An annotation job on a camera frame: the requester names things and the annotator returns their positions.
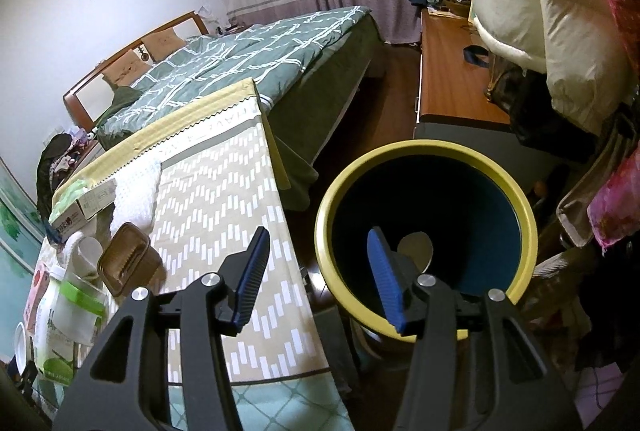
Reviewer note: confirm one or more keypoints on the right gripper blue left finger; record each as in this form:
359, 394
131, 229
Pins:
247, 269

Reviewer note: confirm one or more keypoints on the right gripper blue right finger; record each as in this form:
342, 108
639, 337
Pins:
389, 279

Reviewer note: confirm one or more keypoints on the paper cup with strawberry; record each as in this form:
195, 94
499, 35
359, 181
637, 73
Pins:
418, 247

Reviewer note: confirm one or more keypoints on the brown plastic tray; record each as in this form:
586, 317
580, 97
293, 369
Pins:
129, 261

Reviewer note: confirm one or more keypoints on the pink strawberry milk carton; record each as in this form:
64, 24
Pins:
38, 287

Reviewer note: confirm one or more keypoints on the white green drink bottle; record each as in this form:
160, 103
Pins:
54, 353

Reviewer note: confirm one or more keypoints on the clear jar green tape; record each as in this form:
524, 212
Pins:
81, 305

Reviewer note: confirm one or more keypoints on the green plastic bag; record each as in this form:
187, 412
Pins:
69, 196

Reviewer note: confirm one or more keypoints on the yellow rimmed blue trash bin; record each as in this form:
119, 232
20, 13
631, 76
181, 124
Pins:
481, 226

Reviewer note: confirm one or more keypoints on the patterned beige green tablecloth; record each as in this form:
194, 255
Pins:
217, 185

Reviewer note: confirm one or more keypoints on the wooden desk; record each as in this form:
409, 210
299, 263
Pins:
451, 104

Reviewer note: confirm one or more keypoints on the wooden bed with headboard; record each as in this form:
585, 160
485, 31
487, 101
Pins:
306, 117

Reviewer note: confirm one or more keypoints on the green checked duvet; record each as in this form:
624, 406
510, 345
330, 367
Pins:
275, 56

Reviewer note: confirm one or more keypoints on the dark clothes pile on cabinet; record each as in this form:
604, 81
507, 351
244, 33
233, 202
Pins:
57, 161

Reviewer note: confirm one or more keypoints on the left brown pillow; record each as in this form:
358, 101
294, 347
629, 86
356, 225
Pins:
125, 70

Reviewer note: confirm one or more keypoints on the brown pillow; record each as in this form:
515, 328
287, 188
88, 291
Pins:
125, 70
161, 44

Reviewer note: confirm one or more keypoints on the right brown pillow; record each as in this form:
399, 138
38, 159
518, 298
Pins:
161, 44

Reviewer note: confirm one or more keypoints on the pink floral scarf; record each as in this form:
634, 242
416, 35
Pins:
614, 212

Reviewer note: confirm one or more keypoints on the sliding wardrobe door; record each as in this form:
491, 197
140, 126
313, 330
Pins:
21, 235

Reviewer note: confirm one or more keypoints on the cream puffer jacket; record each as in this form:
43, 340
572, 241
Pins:
574, 43

